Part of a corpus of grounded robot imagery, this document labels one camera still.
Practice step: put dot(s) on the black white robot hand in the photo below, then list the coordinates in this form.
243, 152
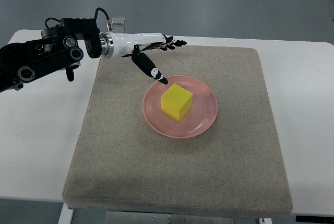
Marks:
135, 45

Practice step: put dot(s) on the yellow foam block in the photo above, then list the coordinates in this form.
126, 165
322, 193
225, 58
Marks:
176, 102

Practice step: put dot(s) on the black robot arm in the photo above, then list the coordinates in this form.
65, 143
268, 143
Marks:
57, 49

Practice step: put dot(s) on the pink plate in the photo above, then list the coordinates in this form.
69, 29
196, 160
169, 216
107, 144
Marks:
196, 121

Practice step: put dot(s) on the clear floor socket cover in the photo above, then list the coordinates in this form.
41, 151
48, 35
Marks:
118, 20

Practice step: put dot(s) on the white table leg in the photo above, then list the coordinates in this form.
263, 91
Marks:
66, 215

